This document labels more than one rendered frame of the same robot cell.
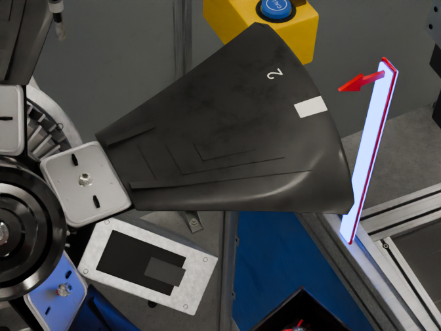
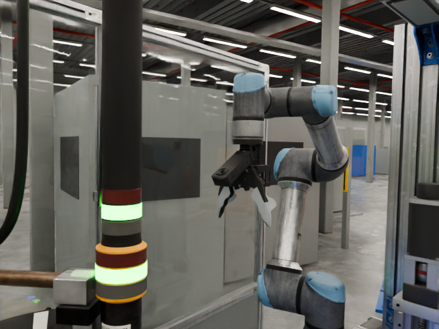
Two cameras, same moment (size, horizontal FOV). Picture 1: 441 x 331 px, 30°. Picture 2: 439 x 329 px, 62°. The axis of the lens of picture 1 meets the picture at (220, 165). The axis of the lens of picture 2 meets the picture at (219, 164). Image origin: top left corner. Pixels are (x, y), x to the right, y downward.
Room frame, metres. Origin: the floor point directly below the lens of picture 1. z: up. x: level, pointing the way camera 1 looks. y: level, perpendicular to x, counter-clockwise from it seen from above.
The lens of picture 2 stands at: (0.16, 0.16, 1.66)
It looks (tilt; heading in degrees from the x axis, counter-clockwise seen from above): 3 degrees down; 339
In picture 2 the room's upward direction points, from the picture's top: 1 degrees clockwise
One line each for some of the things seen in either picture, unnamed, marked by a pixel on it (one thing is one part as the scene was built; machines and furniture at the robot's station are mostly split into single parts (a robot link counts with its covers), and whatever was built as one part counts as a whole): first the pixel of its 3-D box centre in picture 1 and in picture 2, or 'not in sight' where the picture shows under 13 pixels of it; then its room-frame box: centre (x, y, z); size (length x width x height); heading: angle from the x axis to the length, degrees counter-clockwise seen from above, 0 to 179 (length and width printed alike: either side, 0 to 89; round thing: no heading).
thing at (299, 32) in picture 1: (258, 18); not in sight; (0.91, -0.05, 1.02); 0.16 x 0.10 x 0.11; 29
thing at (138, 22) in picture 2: not in sight; (122, 121); (0.48, 0.13, 1.68); 0.03 x 0.03 x 0.21
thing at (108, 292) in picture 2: not in sight; (121, 282); (0.48, 0.13, 1.54); 0.04 x 0.04 x 0.01
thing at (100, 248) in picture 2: not in sight; (121, 267); (0.48, 0.13, 1.56); 0.04 x 0.04 x 0.05
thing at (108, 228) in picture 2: not in sight; (121, 224); (0.48, 0.13, 1.59); 0.03 x 0.03 x 0.01
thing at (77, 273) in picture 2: not in sight; (83, 281); (0.49, 0.16, 1.54); 0.02 x 0.02 x 0.02; 64
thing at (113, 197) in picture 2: not in sight; (121, 194); (0.48, 0.13, 1.62); 0.03 x 0.03 x 0.01
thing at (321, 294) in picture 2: not in sight; (322, 297); (1.06, -0.53, 1.20); 0.13 x 0.12 x 0.14; 42
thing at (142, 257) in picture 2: not in sight; (121, 253); (0.48, 0.13, 1.57); 0.04 x 0.04 x 0.01
